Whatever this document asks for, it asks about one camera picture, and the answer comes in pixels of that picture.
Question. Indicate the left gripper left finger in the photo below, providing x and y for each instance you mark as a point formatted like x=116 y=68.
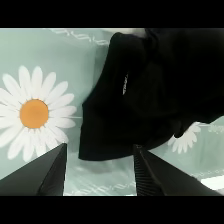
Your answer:
x=40 y=176

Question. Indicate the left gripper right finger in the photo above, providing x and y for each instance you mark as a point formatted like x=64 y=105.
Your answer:
x=160 y=180

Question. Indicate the black garment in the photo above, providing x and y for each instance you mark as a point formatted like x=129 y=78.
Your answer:
x=150 y=100

